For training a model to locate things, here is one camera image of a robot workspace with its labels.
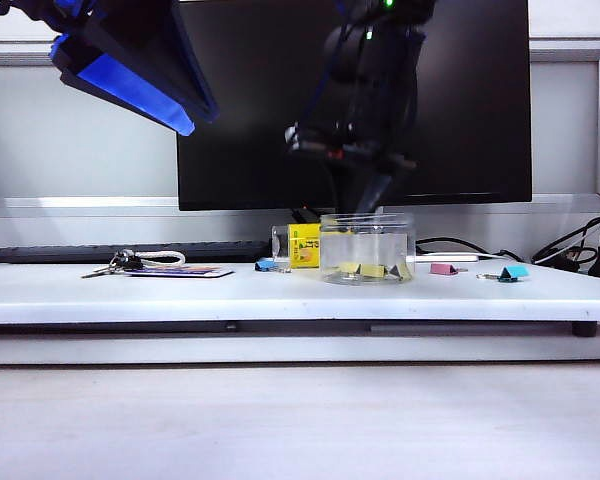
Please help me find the bunch of metal keys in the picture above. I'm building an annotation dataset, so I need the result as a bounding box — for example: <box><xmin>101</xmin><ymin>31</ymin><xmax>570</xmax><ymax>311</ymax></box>
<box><xmin>81</xmin><ymin>248</ymin><xmax>142</xmax><ymax>280</ymax></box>

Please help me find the teal binder clip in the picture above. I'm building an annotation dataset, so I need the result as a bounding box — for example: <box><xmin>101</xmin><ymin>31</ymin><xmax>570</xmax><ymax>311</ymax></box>
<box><xmin>475</xmin><ymin>265</ymin><xmax>527</xmax><ymax>285</ymax></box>

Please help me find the white slim bar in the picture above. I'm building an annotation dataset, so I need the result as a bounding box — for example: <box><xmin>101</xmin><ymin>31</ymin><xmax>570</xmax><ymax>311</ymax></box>
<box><xmin>413</xmin><ymin>252</ymin><xmax>481</xmax><ymax>265</ymax></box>

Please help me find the grey aluminium partition frame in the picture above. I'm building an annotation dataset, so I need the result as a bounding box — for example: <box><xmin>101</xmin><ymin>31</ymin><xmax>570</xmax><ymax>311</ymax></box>
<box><xmin>0</xmin><ymin>29</ymin><xmax>600</xmax><ymax>221</ymax></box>

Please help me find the yellow printed carton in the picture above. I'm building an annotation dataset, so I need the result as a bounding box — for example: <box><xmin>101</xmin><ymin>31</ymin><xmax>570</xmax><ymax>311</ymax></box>
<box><xmin>288</xmin><ymin>222</ymin><xmax>323</xmax><ymax>272</ymax></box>

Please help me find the black keyboard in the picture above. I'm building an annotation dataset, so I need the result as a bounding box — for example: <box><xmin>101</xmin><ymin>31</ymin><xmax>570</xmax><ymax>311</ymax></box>
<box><xmin>0</xmin><ymin>241</ymin><xmax>271</xmax><ymax>265</ymax></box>

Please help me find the black cable bundle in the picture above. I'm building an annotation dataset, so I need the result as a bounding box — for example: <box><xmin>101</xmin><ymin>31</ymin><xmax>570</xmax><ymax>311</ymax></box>
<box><xmin>529</xmin><ymin>209</ymin><xmax>600</xmax><ymax>267</ymax></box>

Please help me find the blue binder clip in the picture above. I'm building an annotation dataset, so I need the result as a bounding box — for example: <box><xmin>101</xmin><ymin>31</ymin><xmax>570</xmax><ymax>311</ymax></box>
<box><xmin>254</xmin><ymin>258</ymin><xmax>292</xmax><ymax>275</ymax></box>

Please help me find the white desk riser board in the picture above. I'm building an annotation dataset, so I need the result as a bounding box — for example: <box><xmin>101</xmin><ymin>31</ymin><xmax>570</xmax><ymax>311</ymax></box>
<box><xmin>0</xmin><ymin>259</ymin><xmax>600</xmax><ymax>335</ymax></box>

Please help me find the black computer monitor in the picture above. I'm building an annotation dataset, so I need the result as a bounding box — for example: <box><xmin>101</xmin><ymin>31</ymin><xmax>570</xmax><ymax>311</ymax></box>
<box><xmin>172</xmin><ymin>0</ymin><xmax>534</xmax><ymax>213</ymax></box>

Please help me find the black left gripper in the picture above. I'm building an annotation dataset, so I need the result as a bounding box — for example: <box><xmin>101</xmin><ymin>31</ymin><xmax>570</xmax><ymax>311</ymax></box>
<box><xmin>24</xmin><ymin>0</ymin><xmax>219</xmax><ymax>137</ymax></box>

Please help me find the pink binder clip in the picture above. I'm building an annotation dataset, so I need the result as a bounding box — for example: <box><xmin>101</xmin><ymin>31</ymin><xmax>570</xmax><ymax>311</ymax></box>
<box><xmin>428</xmin><ymin>263</ymin><xmax>470</xmax><ymax>278</ymax></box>

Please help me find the white rope key loop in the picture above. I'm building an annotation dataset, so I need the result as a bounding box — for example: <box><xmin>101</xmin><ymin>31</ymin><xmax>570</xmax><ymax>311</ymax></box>
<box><xmin>129</xmin><ymin>251</ymin><xmax>187</xmax><ymax>268</ymax></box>

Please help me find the round transparent plastic jar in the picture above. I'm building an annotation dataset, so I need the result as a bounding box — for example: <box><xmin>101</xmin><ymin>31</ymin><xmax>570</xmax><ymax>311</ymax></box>
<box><xmin>319</xmin><ymin>212</ymin><xmax>416</xmax><ymax>287</ymax></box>

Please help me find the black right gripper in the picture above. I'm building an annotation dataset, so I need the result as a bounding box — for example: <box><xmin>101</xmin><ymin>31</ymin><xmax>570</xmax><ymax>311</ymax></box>
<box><xmin>283</xmin><ymin>74</ymin><xmax>420</xmax><ymax>221</ymax></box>

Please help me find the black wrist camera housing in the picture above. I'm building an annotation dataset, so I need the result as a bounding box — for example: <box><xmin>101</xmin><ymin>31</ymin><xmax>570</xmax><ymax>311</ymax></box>
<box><xmin>323</xmin><ymin>24</ymin><xmax>365</xmax><ymax>86</ymax></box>

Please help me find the colourful printed card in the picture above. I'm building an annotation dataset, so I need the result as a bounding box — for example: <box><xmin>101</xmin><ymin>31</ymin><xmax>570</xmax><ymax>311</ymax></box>
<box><xmin>123</xmin><ymin>265</ymin><xmax>235</xmax><ymax>280</ymax></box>

